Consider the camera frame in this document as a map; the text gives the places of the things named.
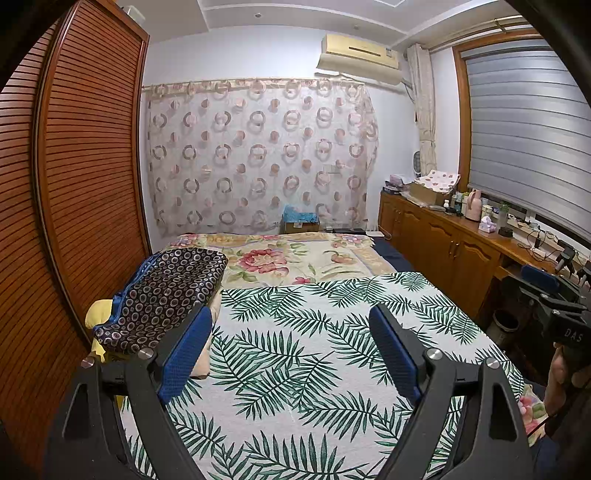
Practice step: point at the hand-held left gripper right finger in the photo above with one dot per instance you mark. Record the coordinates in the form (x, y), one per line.
(397, 355)

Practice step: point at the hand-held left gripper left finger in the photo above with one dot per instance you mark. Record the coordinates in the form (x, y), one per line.
(182, 360)

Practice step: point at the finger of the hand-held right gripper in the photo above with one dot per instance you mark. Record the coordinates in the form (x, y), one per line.
(540, 279)

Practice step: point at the navy circle print pajama top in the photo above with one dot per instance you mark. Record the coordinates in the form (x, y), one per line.
(171, 290)

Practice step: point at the person's right hand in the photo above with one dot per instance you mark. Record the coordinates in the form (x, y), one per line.
(559, 383)

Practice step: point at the small black stand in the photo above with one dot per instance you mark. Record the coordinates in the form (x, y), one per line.
(565, 258)

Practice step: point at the dark waste bin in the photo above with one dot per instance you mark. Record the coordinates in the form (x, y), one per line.
(505, 325)

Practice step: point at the small black box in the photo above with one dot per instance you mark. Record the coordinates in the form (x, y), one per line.
(505, 231)

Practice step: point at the pink tissue box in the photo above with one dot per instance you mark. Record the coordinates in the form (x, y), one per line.
(487, 226)

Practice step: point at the green bottle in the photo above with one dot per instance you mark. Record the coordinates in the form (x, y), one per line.
(503, 212)

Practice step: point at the yellow cloth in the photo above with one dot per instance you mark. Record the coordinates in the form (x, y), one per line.
(101, 311)

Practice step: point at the green leaf print bedsheet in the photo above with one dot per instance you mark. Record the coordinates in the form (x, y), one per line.
(300, 346)

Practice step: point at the pink thermos jug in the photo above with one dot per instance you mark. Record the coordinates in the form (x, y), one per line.
(473, 207)

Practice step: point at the navy bed sheet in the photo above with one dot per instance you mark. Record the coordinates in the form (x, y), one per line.
(390, 256)

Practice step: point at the wooden sideboard cabinet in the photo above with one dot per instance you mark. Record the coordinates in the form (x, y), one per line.
(434, 235)

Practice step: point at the person's dark clothing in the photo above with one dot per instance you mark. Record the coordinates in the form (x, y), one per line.
(568, 452)

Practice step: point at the flat black box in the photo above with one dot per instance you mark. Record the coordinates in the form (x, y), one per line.
(348, 230)

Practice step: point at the floral blanket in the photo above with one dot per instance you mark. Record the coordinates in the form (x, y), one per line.
(277, 258)

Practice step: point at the white spotted cloth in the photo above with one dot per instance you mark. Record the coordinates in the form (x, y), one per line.
(441, 179)

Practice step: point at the grey window blind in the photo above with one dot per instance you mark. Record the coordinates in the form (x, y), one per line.
(526, 124)

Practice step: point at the small cardboard box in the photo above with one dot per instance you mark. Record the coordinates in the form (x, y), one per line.
(300, 227)

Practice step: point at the small desk fan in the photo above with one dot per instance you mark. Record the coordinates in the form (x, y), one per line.
(417, 164)

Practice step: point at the blue plastic bag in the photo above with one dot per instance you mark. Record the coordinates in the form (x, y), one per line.
(300, 214)

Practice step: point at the pink packet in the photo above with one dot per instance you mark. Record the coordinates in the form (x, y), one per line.
(400, 179)

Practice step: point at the beige tied window curtain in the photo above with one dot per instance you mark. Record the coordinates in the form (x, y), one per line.
(425, 106)

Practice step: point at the circle print sheer curtain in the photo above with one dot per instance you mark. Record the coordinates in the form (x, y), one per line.
(258, 152)

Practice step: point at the wooden louvered wardrobe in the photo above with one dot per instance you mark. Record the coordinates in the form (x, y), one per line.
(83, 161)

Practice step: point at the wooden curtain rod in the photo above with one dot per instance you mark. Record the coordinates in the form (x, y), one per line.
(512, 25)

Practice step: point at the beige air conditioner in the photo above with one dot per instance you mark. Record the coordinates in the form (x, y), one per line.
(355, 48)

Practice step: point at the white box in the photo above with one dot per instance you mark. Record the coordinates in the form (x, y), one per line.
(132, 12)

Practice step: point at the wooden window frame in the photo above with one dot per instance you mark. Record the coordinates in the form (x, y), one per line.
(461, 115)

